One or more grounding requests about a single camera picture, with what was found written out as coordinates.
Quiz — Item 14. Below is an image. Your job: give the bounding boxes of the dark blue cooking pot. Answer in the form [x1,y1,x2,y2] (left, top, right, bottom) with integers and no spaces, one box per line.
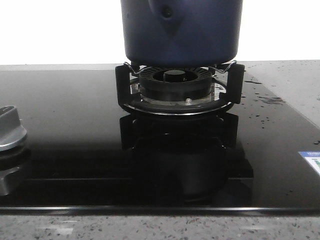
[120,0,243,68]

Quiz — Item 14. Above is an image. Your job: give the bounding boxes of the energy label sticker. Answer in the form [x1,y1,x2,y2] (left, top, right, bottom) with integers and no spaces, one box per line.
[298,151,320,175]

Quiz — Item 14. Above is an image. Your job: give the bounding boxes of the black glass gas stove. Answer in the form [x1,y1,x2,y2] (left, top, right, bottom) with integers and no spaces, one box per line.
[0,69,320,216]

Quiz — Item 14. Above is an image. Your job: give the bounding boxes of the black burner head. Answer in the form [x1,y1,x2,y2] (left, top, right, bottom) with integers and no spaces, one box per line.
[138,67,213,102]

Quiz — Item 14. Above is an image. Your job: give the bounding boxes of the silver stove knob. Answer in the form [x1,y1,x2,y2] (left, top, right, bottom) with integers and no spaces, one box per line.
[0,106,27,152]

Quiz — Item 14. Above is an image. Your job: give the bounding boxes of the black pot support grate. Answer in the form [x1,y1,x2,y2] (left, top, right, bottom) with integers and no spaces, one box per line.
[115,61,245,116]

